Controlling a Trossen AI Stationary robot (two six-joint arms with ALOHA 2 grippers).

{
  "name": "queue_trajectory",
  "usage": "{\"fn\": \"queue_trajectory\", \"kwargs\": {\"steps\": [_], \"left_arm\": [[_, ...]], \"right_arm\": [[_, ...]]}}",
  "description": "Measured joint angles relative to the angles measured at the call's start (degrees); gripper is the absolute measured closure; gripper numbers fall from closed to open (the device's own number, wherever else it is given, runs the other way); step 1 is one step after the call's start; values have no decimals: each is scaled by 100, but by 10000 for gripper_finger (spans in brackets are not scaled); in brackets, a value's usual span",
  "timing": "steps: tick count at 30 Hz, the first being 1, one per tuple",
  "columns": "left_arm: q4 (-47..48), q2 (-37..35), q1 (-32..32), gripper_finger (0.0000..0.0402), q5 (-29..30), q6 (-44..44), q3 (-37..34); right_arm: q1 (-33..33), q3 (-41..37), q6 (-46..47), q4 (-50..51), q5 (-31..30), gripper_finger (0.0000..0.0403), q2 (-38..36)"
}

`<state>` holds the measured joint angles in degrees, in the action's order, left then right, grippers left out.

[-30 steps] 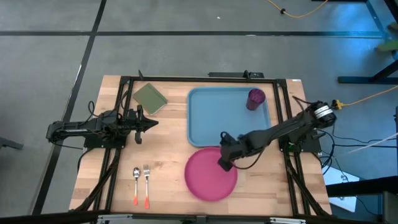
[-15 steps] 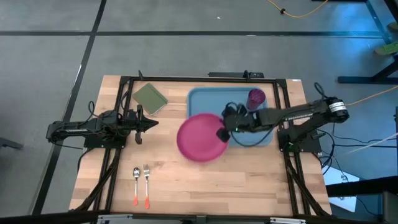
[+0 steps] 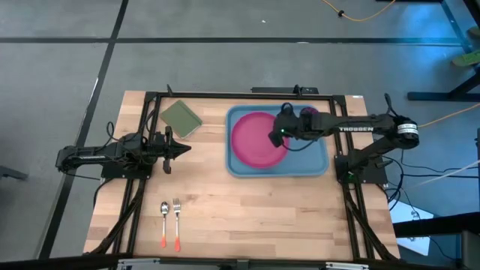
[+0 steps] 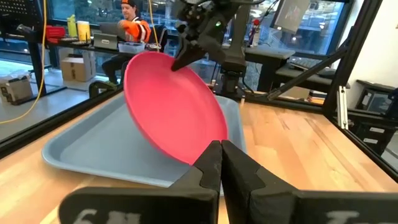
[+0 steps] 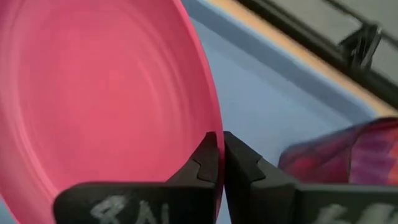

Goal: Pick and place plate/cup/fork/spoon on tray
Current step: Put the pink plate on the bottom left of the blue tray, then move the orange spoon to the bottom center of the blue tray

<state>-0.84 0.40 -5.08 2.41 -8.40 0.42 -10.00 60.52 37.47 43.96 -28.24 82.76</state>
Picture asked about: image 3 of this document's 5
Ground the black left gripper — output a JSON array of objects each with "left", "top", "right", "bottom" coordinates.
[{"left": 149, "top": 126, "right": 192, "bottom": 175}]

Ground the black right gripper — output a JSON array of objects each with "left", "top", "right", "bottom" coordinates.
[{"left": 268, "top": 112, "right": 316, "bottom": 149}]

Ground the pink plastic plate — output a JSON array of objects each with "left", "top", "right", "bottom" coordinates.
[{"left": 230, "top": 111, "right": 291, "bottom": 170}]

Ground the spoon with orange handle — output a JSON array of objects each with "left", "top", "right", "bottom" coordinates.
[{"left": 160, "top": 201, "right": 170, "bottom": 249}]

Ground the fork with orange handle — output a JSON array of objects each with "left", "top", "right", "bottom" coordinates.
[{"left": 172, "top": 197, "right": 182, "bottom": 253}]

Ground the blue plastic tray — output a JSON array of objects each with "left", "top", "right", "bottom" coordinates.
[{"left": 225, "top": 103, "right": 330, "bottom": 179}]

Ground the white paper sheet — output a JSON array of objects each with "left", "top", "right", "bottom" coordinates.
[{"left": 389, "top": 200, "right": 435, "bottom": 257}]

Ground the black floor stand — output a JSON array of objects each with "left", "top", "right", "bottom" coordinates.
[{"left": 406, "top": 0, "right": 480, "bottom": 102}]

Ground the grey chair leg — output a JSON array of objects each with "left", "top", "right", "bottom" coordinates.
[{"left": 0, "top": 164, "right": 29, "bottom": 181}]

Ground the white thin rod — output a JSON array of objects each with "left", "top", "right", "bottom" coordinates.
[{"left": 410, "top": 160, "right": 480, "bottom": 188}]

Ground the black beam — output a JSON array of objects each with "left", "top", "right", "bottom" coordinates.
[{"left": 392, "top": 211, "right": 480, "bottom": 238}]

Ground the green flat object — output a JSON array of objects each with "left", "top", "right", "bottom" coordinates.
[{"left": 451, "top": 50, "right": 480, "bottom": 68}]

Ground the grey cabinet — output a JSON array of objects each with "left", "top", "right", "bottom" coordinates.
[{"left": 460, "top": 230, "right": 480, "bottom": 270}]

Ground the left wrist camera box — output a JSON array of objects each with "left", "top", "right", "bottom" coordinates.
[{"left": 150, "top": 133, "right": 166, "bottom": 151}]

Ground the black aluminium table frame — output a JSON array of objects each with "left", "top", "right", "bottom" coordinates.
[{"left": 89, "top": 91, "right": 401, "bottom": 263}]

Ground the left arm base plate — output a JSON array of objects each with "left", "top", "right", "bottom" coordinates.
[{"left": 100, "top": 164, "right": 153, "bottom": 180}]

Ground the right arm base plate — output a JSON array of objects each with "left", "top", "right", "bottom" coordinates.
[{"left": 334, "top": 154, "right": 389, "bottom": 185}]

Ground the silver metal bracket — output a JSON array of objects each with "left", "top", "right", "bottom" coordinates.
[
  {"left": 117, "top": 257, "right": 161, "bottom": 270},
  {"left": 325, "top": 261, "right": 371, "bottom": 270}
]

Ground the yellow floor cable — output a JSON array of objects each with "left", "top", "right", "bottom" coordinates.
[
  {"left": 418, "top": 103, "right": 480, "bottom": 128},
  {"left": 321, "top": 0, "right": 397, "bottom": 23}
]

